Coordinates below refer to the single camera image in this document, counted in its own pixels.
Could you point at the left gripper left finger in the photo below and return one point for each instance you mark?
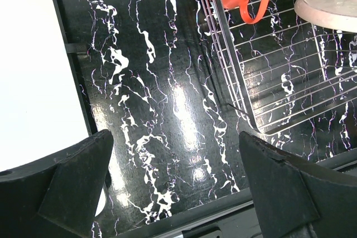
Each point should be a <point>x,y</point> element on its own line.
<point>57,195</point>

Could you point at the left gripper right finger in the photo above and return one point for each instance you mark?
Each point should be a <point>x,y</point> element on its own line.
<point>296,198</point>

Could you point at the metal wire dish rack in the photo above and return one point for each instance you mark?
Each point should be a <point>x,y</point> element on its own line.
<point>283,70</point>

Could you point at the pink cream floral plate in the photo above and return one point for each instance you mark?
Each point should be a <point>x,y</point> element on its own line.
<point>332,14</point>

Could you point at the white board with black rim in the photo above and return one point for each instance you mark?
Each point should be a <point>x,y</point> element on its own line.
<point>40,107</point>

